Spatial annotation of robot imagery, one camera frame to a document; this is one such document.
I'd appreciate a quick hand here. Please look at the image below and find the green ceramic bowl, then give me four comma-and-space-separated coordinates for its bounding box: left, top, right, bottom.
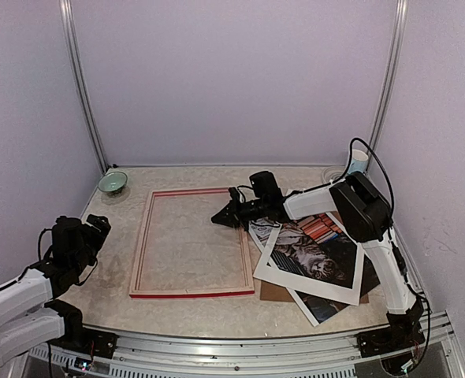
98, 172, 128, 195

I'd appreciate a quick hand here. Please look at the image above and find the cat and books photo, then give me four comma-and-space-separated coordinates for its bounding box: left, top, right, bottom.
249, 213, 359, 327

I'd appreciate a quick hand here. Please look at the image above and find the brown frame backing board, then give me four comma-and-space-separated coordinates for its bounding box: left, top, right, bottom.
259, 208, 383, 304

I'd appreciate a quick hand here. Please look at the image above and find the light blue ceramic mug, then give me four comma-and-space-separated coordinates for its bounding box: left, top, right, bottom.
348, 149, 369, 174

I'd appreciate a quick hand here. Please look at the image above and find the round swirl pattern plate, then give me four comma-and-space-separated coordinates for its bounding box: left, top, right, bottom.
321, 165, 348, 183

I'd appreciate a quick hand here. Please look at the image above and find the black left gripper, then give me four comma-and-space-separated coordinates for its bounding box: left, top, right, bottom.
70, 214, 110, 276

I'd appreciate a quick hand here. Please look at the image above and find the red wooden picture frame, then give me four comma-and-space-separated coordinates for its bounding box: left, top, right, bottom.
128, 187, 256, 300

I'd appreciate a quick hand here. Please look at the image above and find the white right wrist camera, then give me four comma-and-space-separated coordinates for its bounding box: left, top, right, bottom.
228, 187, 247, 207

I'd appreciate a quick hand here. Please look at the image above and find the white mat board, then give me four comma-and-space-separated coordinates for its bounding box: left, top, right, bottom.
252, 212, 366, 307

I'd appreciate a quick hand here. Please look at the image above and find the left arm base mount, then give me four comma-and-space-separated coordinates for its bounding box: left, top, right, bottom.
50, 324, 118, 359

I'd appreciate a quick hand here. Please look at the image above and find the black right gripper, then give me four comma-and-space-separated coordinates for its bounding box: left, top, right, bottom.
212, 194, 268, 230

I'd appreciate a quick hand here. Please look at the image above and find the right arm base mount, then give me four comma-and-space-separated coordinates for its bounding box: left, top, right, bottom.
357, 299, 426, 358

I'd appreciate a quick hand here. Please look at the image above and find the aluminium enclosure frame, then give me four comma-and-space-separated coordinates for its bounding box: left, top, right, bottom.
17, 0, 464, 378

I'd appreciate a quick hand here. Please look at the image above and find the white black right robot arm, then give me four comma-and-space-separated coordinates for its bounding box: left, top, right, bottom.
211, 171, 431, 350

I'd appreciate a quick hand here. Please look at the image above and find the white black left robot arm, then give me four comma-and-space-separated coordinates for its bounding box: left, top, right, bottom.
0, 214, 117, 369

